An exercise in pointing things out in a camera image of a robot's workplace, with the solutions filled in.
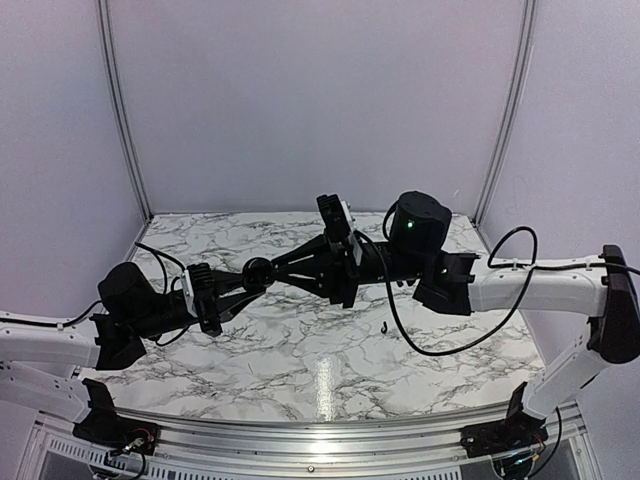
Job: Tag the left corner aluminium post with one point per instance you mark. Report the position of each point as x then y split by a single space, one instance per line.
117 98

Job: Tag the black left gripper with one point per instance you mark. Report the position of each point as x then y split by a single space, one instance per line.
224 282

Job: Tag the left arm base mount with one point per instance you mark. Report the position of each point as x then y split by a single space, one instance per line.
104 426

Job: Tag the black round charging case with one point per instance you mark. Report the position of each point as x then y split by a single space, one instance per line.
258 274

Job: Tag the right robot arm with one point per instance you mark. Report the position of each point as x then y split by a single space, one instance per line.
599 287

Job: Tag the right corner aluminium post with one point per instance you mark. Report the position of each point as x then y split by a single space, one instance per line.
514 96

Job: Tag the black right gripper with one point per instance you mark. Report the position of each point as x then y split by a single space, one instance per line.
340 277

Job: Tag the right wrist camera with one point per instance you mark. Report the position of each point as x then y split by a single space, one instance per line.
340 225

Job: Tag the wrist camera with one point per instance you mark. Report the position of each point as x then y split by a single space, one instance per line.
340 225
198 289

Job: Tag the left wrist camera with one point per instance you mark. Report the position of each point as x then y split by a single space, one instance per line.
198 289

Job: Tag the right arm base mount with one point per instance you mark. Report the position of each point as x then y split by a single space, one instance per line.
505 435

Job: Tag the corner aluminium post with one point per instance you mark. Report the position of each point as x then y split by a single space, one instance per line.
514 96
117 98

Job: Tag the aluminium front rail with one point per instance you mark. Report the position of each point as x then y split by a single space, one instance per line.
418 447

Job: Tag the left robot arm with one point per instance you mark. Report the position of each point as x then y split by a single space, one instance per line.
110 335

